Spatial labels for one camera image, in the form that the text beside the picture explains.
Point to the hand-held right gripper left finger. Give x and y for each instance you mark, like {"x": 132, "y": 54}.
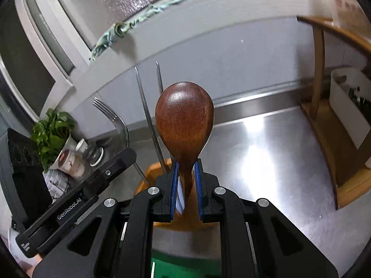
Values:
{"x": 174, "y": 185}

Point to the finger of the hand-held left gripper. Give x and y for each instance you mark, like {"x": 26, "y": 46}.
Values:
{"x": 116, "y": 166}

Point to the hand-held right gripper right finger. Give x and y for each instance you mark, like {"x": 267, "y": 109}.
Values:
{"x": 198, "y": 185}

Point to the wooden utensil holder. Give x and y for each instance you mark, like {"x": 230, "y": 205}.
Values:
{"x": 185, "y": 220}

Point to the brown wooden spoon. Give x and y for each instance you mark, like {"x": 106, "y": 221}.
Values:
{"x": 184, "y": 121}

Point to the white saucer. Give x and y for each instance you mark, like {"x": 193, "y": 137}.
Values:
{"x": 100, "y": 157}

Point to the printed paper sheet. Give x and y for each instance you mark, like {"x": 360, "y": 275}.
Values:
{"x": 58, "y": 182}

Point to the clear glass cup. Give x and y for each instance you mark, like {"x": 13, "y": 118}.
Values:
{"x": 91, "y": 152}

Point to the small white cup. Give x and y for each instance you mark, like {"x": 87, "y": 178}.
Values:
{"x": 81, "y": 145}

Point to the metal fork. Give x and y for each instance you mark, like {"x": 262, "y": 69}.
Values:
{"x": 120, "y": 124}

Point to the metal chopstick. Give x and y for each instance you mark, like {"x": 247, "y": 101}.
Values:
{"x": 148, "y": 113}
{"x": 159, "y": 78}

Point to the pink garment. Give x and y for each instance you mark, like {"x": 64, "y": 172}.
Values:
{"x": 23, "y": 263}

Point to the potted green plant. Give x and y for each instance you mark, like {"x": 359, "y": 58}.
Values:
{"x": 52, "y": 130}

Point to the green patterned cloth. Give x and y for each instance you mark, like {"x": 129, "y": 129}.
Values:
{"x": 110, "y": 37}

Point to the white plastic container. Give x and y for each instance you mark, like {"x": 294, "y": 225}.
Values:
{"x": 345, "y": 113}

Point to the wooden rack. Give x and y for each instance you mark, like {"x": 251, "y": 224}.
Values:
{"x": 318, "y": 72}

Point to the frosted window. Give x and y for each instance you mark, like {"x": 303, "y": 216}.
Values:
{"x": 116, "y": 0}

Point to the black kitchen tool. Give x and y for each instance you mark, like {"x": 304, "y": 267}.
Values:
{"x": 358, "y": 95}

